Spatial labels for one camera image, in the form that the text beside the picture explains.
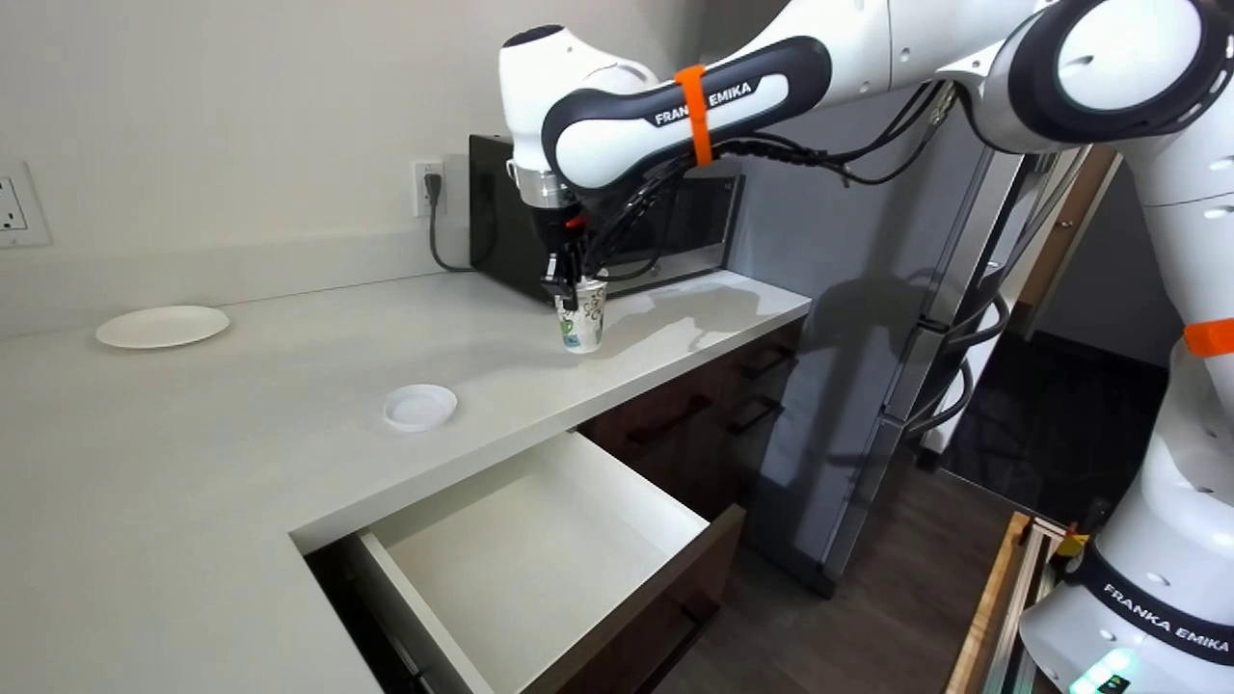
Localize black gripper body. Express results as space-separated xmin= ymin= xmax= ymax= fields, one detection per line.
xmin=527 ymin=202 xmax=605 ymax=270

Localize white printed paper cup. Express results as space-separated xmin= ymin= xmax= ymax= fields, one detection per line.
xmin=550 ymin=275 xmax=612 ymax=357

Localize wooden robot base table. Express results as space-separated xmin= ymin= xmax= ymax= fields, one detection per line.
xmin=942 ymin=510 xmax=1072 ymax=694

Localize dark wood cabinet drawer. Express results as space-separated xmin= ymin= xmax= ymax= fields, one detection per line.
xmin=696 ymin=379 xmax=790 ymax=465
xmin=717 ymin=320 xmax=810 ymax=398

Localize open white-lined wooden drawer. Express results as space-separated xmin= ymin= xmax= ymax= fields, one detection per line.
xmin=304 ymin=427 xmax=752 ymax=694

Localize stainless steel microwave oven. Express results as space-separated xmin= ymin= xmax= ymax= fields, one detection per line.
xmin=466 ymin=130 xmax=747 ymax=307

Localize dark wood cabinet front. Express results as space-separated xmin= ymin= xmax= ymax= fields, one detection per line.
xmin=578 ymin=366 xmax=730 ymax=522

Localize small white round lid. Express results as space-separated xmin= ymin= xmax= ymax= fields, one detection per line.
xmin=378 ymin=381 xmax=461 ymax=436

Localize stainless steel refrigerator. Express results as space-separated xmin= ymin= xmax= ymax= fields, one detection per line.
xmin=739 ymin=85 xmax=1032 ymax=603

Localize round white plate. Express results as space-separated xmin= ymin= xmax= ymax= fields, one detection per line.
xmin=91 ymin=300 xmax=235 ymax=354

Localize black microwave power cord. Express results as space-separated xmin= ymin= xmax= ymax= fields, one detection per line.
xmin=420 ymin=170 xmax=478 ymax=278

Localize white wall outlet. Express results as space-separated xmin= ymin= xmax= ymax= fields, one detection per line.
xmin=0 ymin=158 xmax=58 ymax=255
xmin=407 ymin=156 xmax=451 ymax=221

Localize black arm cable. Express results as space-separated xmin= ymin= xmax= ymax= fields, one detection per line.
xmin=592 ymin=78 xmax=996 ymax=280

